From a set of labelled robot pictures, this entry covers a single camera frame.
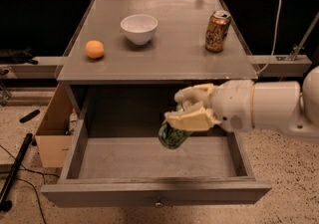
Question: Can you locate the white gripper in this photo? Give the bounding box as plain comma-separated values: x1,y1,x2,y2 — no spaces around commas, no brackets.
164,80,254,132

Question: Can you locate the green soda can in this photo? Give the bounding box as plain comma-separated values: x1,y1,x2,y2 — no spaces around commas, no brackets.
158,103,193,150

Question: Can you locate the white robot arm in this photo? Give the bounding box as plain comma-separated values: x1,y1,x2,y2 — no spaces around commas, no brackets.
164,67,319,141

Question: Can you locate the orange gold soda can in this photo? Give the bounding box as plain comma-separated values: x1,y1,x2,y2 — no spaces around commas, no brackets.
205,10,231,53

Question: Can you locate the open grey top drawer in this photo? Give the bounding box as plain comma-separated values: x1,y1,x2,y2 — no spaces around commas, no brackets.
40,86,272,208

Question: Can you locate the white ceramic bowl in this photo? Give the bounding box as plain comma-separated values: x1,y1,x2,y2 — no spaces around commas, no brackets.
121,14,158,45

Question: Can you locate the orange fruit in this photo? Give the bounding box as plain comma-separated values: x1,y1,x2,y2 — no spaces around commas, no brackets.
85,40,105,59

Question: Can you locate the cardboard box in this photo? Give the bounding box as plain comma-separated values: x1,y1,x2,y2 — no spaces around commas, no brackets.
35,86,77,168

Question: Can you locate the small black flat object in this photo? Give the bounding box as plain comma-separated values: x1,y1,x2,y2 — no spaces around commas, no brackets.
19,110,40,123

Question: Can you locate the black pole on floor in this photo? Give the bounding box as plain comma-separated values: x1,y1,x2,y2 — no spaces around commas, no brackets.
0,133,33,212

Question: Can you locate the white hanging cable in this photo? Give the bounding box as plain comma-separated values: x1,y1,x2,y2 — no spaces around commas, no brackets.
256,0,283,77

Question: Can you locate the black floor cable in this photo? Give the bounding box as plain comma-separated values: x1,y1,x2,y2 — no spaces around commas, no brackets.
0,143,60,224

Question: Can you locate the black cloth on rail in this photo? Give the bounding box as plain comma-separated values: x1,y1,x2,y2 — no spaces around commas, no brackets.
0,48,38,65

